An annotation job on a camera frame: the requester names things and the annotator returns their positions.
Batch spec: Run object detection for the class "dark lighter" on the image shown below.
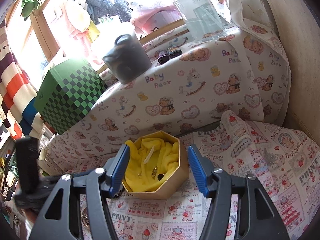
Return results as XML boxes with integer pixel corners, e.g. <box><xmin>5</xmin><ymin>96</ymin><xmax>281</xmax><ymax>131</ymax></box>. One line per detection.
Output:
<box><xmin>167</xmin><ymin>45</ymin><xmax>182</xmax><ymax>59</ymax></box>

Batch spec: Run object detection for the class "dark grey mug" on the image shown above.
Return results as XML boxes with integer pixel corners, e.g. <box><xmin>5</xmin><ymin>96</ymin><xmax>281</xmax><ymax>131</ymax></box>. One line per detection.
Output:
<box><xmin>103</xmin><ymin>34</ymin><xmax>152</xmax><ymax>85</ymax></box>

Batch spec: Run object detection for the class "christmas print bed sheet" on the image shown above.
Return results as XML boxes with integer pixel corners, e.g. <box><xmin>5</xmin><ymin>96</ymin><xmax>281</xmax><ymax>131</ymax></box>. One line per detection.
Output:
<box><xmin>73</xmin><ymin>111</ymin><xmax>319</xmax><ymax>239</ymax></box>

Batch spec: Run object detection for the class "green plush toy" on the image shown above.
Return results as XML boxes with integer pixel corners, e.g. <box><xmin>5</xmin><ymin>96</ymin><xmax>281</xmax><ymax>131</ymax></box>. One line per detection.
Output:
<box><xmin>21</xmin><ymin>0</ymin><xmax>39</xmax><ymax>21</ymax></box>

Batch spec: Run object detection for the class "purple lighter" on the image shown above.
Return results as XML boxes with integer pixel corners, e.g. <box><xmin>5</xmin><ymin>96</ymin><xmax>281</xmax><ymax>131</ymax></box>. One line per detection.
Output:
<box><xmin>157</xmin><ymin>50</ymin><xmax>170</xmax><ymax>64</ymax></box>

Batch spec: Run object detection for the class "yellow cloth lining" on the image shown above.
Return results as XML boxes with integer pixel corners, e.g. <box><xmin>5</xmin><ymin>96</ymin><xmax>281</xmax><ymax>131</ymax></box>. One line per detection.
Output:
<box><xmin>124</xmin><ymin>138</ymin><xmax>180</xmax><ymax>192</ymax></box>

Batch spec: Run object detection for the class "striped towel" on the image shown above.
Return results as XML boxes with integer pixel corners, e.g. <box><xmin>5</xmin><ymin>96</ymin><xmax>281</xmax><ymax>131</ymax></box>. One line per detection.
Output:
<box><xmin>1</xmin><ymin>20</ymin><xmax>44</xmax><ymax>139</ymax></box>

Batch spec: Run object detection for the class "clear plastic container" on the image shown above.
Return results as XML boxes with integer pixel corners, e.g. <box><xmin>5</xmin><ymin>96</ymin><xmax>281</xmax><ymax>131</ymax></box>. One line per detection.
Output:
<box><xmin>174</xmin><ymin>0</ymin><xmax>225</xmax><ymax>41</ymax></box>

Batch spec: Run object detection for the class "green black checkered box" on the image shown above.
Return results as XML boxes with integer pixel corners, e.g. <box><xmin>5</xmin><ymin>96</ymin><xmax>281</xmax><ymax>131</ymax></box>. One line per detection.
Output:
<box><xmin>34</xmin><ymin>59</ymin><xmax>107</xmax><ymax>135</ymax></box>

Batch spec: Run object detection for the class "baby bear print cushion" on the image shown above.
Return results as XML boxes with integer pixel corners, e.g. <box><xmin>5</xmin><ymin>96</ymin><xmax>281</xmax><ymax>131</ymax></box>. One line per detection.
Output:
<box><xmin>39</xmin><ymin>0</ymin><xmax>291</xmax><ymax>174</ymax></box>

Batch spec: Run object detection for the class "octagonal cardboard box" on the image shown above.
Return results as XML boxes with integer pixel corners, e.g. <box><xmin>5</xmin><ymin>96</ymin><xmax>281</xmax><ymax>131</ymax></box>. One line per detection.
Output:
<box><xmin>122</xmin><ymin>131</ymin><xmax>189</xmax><ymax>199</ymax></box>

